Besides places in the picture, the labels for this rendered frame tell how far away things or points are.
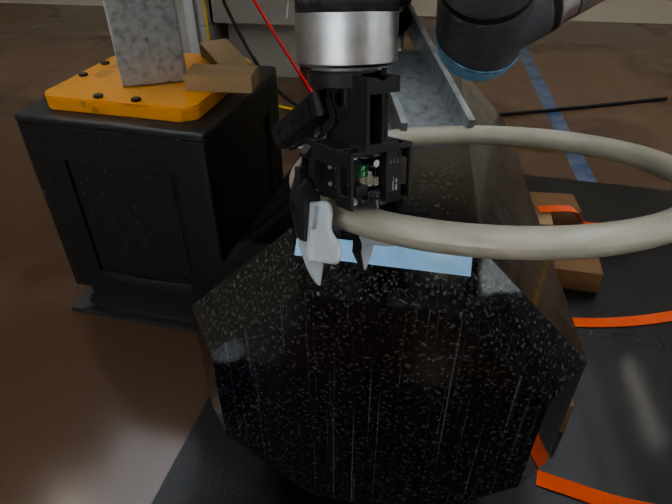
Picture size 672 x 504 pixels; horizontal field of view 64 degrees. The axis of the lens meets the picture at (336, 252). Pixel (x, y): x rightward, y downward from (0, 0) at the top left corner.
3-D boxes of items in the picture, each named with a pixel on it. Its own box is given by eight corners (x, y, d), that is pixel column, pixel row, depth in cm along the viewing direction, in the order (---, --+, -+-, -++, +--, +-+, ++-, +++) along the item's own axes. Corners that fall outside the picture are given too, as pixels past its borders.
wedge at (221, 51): (201, 57, 184) (198, 42, 181) (228, 52, 188) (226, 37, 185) (223, 73, 170) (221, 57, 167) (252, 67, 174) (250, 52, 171)
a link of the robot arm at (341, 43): (274, 13, 47) (360, 11, 52) (277, 72, 49) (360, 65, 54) (334, 12, 40) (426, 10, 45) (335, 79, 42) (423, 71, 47)
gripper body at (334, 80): (348, 220, 47) (347, 76, 42) (296, 196, 53) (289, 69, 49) (412, 202, 51) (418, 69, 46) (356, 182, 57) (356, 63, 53)
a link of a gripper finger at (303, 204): (291, 242, 52) (305, 151, 49) (283, 237, 53) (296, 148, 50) (331, 240, 55) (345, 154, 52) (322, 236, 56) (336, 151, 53)
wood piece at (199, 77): (185, 91, 157) (182, 73, 154) (195, 79, 165) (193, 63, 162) (252, 93, 155) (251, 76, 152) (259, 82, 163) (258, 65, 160)
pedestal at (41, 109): (70, 310, 196) (-6, 116, 152) (160, 216, 247) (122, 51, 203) (240, 341, 183) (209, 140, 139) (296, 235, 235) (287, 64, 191)
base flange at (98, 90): (39, 108, 157) (34, 92, 154) (130, 59, 195) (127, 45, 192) (194, 124, 147) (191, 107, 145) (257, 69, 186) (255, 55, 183)
